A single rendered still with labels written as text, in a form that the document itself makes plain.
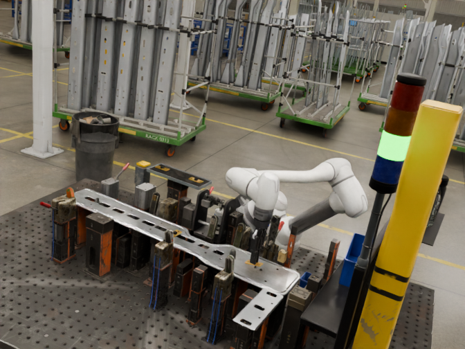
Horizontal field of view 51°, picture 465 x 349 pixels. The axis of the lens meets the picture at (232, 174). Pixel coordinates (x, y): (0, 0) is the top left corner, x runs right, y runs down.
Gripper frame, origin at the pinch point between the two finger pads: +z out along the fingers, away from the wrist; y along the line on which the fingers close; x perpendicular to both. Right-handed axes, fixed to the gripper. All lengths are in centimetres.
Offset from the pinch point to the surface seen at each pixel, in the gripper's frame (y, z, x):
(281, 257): -10.6, 1.4, 9.2
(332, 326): 22, 2, 47
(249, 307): 29.5, 5.7, 13.8
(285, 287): 5.3, 5.4, 19.3
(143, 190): -11, -4, -76
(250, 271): 4.7, 5.6, 0.9
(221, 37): -697, -16, -444
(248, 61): -721, 22, -387
